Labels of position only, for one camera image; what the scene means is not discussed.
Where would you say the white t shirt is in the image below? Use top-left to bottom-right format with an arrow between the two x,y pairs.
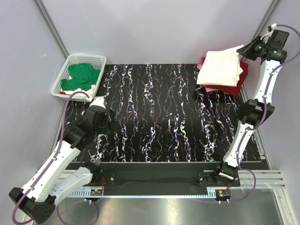
196,45 -> 244,87

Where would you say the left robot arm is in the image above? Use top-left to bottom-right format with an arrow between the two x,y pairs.
9,105 -> 116,225

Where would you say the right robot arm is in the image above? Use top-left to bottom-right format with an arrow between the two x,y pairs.
212,30 -> 289,186

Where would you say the red white garment in basket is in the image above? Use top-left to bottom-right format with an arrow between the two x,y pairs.
60,85 -> 95,96

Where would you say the folded red t shirt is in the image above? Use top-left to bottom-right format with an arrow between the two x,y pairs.
201,60 -> 249,97

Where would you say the green t shirt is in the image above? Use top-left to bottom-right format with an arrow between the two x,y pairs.
60,63 -> 101,90

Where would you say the white plastic basket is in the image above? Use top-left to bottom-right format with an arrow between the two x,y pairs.
51,53 -> 106,102

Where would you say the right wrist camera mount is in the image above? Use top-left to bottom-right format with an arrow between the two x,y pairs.
261,23 -> 277,44

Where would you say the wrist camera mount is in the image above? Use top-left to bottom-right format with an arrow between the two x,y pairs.
89,97 -> 106,111
261,23 -> 277,44

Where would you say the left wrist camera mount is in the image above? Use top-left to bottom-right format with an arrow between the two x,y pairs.
89,97 -> 106,111

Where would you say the right aluminium frame post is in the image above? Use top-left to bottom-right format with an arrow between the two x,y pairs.
242,0 -> 281,62

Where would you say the aluminium frame post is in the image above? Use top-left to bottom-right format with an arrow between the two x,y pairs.
242,0 -> 281,62
33,0 -> 69,59

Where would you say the slotted cable duct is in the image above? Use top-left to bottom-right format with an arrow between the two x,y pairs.
69,187 -> 216,199

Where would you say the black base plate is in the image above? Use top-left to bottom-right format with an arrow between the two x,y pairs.
99,162 -> 240,192

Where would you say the left aluminium frame post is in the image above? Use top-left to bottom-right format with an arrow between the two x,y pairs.
33,0 -> 69,59

